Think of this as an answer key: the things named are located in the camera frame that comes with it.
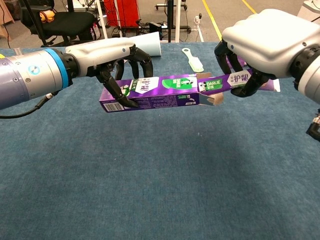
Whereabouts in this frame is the mint green brush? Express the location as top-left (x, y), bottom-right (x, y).
top-left (181, 47), bottom-right (205, 74)

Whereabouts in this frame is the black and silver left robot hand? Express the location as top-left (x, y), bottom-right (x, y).
top-left (65, 37), bottom-right (154, 109)

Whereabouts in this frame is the white power strip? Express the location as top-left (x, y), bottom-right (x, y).
top-left (194, 12), bottom-right (205, 42)

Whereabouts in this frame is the black office chair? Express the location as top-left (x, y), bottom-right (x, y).
top-left (19, 0), bottom-right (99, 48)

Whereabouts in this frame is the white machine housing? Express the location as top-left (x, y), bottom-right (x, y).
top-left (297, 0), bottom-right (320, 25)

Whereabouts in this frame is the white metal frame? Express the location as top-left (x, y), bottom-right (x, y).
top-left (96, 0), bottom-right (124, 41)

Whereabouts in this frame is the white upright post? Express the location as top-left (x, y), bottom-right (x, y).
top-left (174, 0), bottom-right (182, 43)

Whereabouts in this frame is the light blue plastic cup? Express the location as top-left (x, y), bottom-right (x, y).
top-left (128, 31), bottom-right (162, 57)

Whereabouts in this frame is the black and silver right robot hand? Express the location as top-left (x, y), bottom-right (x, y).
top-left (214, 9), bottom-right (320, 98)

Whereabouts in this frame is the red cabinet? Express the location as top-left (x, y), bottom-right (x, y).
top-left (103, 0), bottom-right (139, 28)

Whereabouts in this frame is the orange plush toy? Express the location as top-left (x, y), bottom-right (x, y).
top-left (39, 9), bottom-right (56, 24)

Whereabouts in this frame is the purple toothpaste box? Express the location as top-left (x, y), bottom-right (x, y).
top-left (99, 72), bottom-right (225, 113)

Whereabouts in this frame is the purple toothpaste tube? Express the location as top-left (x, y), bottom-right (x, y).
top-left (198, 73), bottom-right (281, 93)

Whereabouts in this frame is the blue table mat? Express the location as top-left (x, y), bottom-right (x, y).
top-left (0, 41), bottom-right (320, 240)

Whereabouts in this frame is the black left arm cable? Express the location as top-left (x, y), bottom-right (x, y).
top-left (0, 91), bottom-right (60, 119)

